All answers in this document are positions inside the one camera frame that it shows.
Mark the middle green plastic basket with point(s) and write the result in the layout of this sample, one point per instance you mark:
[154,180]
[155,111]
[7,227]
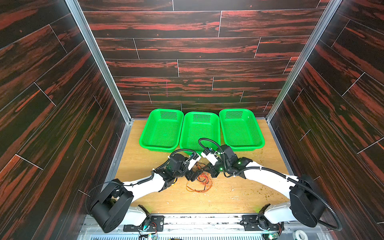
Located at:
[198,125]

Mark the green plastic basket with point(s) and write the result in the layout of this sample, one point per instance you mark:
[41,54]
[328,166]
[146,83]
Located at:
[198,125]
[241,130]
[162,130]

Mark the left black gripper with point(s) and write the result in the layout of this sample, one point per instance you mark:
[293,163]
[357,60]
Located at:
[190,173]

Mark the right green plastic basket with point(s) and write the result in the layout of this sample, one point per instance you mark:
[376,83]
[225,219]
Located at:
[241,130]

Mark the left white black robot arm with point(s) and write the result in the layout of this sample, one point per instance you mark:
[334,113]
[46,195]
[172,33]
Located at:
[112,206]

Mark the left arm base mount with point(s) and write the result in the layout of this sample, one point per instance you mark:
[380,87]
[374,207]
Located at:
[153,223]

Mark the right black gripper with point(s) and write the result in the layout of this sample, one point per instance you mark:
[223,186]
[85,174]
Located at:
[212,169]

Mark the left green plastic basket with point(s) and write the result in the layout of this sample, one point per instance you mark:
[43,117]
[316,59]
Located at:
[162,130]

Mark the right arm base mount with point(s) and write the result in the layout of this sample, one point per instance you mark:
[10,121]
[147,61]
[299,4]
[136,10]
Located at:
[256,223]

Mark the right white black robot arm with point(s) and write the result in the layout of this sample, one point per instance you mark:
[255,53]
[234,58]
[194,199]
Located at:
[306,204]

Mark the white tape roll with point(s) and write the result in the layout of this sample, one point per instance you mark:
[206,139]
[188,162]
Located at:
[300,235]

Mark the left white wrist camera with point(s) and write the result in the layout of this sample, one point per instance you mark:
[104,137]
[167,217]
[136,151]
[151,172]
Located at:
[193,161]

